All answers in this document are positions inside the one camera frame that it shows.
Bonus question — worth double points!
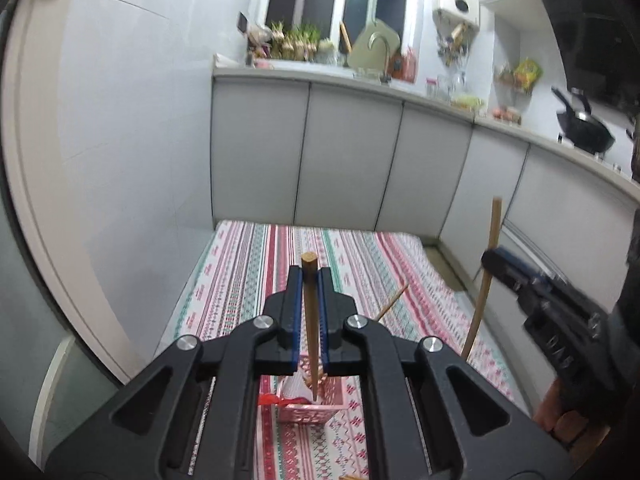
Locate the potted garlic sprouts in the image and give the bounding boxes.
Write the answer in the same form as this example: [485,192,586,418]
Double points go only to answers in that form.
[269,22,321,62]

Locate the yellow snack bag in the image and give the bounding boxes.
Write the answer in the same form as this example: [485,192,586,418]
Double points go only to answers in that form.
[513,58,542,93]

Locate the red plastic spoon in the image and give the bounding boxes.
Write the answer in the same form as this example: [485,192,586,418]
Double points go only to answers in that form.
[257,393,308,406]

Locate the person hand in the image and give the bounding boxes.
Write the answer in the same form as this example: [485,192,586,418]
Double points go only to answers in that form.
[533,378,610,468]

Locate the orange soap bottle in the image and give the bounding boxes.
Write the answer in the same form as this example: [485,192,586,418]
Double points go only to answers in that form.
[390,48,416,84]

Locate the black range hood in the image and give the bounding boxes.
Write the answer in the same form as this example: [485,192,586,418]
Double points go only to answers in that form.
[541,0,639,114]

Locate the door frame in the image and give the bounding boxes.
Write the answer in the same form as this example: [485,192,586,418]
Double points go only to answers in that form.
[1,0,144,382]

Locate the metal sink faucet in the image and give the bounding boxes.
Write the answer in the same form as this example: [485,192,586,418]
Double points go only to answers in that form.
[366,32,394,85]

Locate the green cutting board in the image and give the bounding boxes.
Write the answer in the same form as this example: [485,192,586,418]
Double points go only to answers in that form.
[347,20,400,72]

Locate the grey kitchen cabinets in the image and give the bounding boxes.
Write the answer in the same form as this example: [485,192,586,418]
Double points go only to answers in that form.
[212,67,639,307]

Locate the black wok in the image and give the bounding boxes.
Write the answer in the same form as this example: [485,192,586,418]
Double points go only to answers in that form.
[551,87,615,155]

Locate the pink perforated utensil holder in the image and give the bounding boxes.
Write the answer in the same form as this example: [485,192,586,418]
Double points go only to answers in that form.
[276,374,347,426]

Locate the patterned red green tablecloth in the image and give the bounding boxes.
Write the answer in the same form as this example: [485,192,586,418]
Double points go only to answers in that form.
[154,218,532,480]

